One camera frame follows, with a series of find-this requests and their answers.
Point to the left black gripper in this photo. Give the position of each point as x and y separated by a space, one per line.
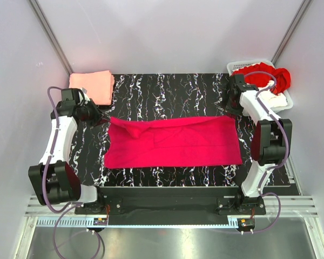
99 117

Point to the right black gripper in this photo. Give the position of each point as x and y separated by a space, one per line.
238 112

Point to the magenta pink t shirt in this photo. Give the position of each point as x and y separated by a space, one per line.
180 142

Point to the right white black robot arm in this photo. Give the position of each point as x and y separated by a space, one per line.
270 146

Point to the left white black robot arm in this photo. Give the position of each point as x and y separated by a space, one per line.
54 182

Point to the folded peach t shirt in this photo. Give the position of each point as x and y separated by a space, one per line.
98 85

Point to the white plastic laundry basket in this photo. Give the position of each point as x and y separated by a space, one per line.
232 66

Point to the white printed t shirt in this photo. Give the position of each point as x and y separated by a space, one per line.
273 100

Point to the red t shirt in basket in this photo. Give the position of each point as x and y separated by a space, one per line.
260 74

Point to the right aluminium frame post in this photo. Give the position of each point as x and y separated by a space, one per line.
300 13

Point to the aluminium frame post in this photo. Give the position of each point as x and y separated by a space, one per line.
300 13
43 21

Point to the left aluminium frame post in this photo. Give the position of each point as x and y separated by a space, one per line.
43 21

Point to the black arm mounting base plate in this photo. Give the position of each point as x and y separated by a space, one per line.
221 205

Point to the slotted white cable duct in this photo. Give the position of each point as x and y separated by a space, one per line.
115 222

